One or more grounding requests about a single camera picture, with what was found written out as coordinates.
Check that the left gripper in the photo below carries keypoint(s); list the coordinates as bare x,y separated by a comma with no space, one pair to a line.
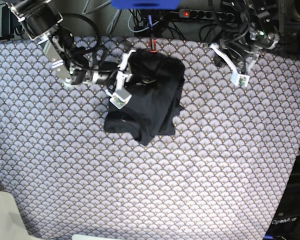
238,60

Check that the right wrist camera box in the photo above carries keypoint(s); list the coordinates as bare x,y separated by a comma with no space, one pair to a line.
120,98

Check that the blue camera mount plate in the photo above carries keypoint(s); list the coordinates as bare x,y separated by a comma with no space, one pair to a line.
146,4

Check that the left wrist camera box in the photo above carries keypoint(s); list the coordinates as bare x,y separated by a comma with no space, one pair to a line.
239,79

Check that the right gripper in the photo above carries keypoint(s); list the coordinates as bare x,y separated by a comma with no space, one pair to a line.
121,76

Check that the fan-patterned tablecloth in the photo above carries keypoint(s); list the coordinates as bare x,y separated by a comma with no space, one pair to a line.
221,176

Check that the beige cardboard box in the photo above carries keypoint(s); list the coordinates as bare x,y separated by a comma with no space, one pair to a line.
11,223

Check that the white power strip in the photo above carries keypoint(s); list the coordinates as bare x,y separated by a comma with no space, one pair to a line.
205,15

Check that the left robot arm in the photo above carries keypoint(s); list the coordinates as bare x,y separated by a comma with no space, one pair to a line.
240,44

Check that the dark navy T-shirt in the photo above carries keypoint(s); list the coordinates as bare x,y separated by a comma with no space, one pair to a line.
152,107

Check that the blue-handled red clamp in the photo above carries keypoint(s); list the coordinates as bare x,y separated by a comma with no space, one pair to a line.
152,41

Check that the black OpenArm box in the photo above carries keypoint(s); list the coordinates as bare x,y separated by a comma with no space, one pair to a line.
286,222

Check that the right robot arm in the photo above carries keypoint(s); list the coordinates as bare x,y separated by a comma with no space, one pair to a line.
73,64

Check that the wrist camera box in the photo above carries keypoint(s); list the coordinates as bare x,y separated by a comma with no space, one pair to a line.
239,79
120,98

